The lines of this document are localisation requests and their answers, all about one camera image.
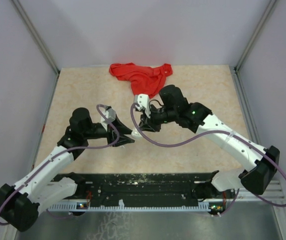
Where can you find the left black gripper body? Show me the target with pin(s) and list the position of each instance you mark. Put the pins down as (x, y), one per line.
(111, 134)

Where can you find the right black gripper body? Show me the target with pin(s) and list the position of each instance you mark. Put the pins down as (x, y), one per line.
(158, 117)

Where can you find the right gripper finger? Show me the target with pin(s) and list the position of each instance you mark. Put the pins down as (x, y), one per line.
(143, 120)
(148, 127)

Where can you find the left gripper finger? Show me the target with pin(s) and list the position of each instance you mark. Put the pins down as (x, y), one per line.
(121, 127)
(123, 140)

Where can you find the white earbud charging case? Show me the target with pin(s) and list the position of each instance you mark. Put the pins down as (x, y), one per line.
(135, 134)

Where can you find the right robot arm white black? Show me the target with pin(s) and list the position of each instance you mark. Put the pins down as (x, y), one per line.
(257, 162)

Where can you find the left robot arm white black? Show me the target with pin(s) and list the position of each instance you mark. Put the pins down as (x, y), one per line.
(23, 202)

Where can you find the red crumpled cloth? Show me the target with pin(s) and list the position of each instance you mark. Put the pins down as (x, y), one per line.
(143, 79)

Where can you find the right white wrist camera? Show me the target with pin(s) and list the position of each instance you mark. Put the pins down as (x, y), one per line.
(142, 104)

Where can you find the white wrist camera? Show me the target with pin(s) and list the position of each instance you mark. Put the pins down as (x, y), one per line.
(109, 116)
(142, 104)

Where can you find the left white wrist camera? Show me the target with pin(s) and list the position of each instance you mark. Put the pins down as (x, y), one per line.
(109, 116)

